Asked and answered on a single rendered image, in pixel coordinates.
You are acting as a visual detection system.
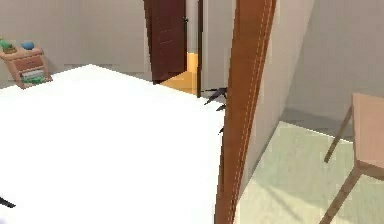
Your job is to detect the green book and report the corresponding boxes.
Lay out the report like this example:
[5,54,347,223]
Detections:
[22,76,46,85]

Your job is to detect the green house plant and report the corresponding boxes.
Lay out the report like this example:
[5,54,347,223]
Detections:
[0,38,18,55]

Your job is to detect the light wooden nightstand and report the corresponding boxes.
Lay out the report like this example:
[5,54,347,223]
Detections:
[0,46,54,90]

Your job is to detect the light wooden table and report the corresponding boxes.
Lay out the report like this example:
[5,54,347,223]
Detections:
[319,92,384,224]

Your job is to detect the black leg tip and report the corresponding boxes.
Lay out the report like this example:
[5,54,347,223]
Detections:
[0,196,17,209]

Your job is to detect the brown wooden door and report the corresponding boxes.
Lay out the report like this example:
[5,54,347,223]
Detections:
[213,0,278,224]

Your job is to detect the dark brown room door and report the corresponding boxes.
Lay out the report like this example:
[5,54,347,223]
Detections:
[143,0,188,85]

